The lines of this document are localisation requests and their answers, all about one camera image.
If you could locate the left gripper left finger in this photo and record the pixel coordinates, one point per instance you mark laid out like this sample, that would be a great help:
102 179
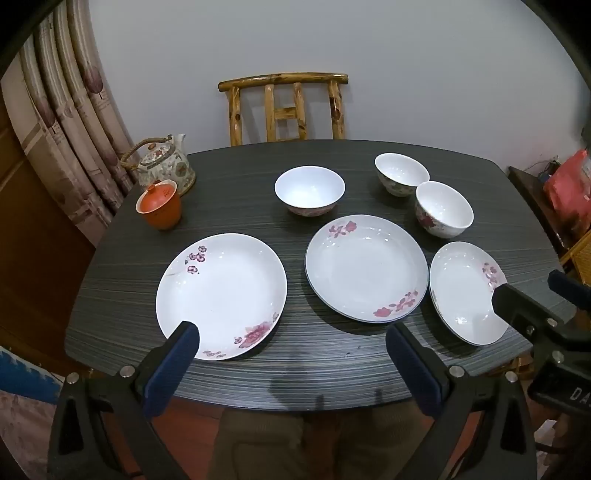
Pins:
161 371

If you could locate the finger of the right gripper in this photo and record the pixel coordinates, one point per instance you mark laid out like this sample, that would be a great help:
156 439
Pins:
528 317
569 288

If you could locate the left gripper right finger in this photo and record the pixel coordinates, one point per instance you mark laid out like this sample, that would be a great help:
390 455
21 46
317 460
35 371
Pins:
420 367

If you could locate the small deep plate pink flowers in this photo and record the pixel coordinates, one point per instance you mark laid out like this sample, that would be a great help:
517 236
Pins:
463 278

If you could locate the large plate purple flowers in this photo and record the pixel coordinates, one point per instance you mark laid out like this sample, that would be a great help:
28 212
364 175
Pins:
231 286

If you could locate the plate with pink roses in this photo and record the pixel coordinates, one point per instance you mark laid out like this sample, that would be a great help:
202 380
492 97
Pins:
367 268

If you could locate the white bowl red floral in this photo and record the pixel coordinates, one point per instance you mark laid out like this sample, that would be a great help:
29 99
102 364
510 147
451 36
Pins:
441 210

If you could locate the white bowl green floral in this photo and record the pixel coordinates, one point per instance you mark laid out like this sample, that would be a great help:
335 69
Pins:
400 174

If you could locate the wide white bowl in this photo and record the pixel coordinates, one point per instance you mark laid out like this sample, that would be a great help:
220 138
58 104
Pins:
309 191

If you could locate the wicker basket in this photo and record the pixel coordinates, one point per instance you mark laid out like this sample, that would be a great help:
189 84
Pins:
579 256

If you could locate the red plastic bag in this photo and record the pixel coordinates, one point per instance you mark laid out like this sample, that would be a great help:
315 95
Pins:
568 191

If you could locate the blue floor mat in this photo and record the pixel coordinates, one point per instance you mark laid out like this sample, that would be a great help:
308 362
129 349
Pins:
20 377

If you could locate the orange lidded tea cup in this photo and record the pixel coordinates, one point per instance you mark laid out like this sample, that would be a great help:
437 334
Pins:
160 205

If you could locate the brown wooden door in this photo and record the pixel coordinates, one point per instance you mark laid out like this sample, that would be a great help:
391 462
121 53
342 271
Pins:
43 260

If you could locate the floral ceramic teapot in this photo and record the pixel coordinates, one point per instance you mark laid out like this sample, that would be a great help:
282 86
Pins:
156 159

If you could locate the wooden bamboo chair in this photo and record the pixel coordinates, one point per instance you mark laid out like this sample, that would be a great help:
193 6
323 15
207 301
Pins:
233 90

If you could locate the beige patterned curtain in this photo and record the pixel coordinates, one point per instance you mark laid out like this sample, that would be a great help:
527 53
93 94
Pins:
61 111

